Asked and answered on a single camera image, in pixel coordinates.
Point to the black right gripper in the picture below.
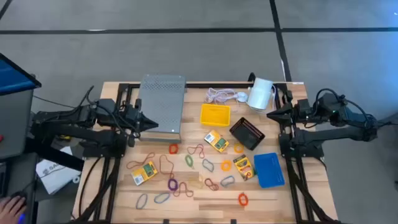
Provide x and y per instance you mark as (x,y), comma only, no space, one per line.
(301,111)

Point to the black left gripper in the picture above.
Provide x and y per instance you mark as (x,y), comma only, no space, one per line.
(135,121)

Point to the yellow green crayon box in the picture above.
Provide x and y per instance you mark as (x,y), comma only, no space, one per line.
(243,166)

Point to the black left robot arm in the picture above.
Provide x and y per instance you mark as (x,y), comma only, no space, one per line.
(102,135)

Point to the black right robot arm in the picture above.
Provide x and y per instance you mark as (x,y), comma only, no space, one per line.
(326,133)

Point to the white desk lamp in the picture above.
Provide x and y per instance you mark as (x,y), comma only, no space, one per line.
(260,93)

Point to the dark desk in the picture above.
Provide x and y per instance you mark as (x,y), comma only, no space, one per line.
(18,174)

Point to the grey perforated metal shelf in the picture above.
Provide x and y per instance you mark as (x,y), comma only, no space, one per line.
(161,102)

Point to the black plastic basket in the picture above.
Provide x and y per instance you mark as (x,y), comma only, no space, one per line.
(247,134)

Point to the black table clamp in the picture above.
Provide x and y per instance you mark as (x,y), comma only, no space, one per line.
(251,77)

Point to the blue plastic basket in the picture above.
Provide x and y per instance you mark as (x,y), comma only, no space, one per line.
(269,170)

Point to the yellow plastic basket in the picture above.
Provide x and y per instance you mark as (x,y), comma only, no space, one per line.
(214,115)

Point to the white tape roll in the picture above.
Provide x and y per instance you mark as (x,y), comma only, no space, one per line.
(76,179)

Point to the black stand leg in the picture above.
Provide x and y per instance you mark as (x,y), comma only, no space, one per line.
(56,157)

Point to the white paper booklet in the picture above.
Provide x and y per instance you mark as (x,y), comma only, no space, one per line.
(54,175)

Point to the grey stand foot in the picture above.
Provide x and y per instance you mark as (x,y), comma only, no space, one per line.
(390,119)

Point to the grey cabinet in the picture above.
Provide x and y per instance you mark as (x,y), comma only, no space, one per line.
(15,124)

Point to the monitor with blue screen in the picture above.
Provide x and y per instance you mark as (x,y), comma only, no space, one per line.
(12,74)

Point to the black computer mouse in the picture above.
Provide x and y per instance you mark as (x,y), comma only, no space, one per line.
(20,194)

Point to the black keyboard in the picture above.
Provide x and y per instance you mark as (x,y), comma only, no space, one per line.
(2,180)

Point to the person's hand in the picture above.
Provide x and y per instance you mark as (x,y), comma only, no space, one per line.
(11,211)

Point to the black edge bracket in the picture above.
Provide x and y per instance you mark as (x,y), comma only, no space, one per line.
(233,221)
(166,221)

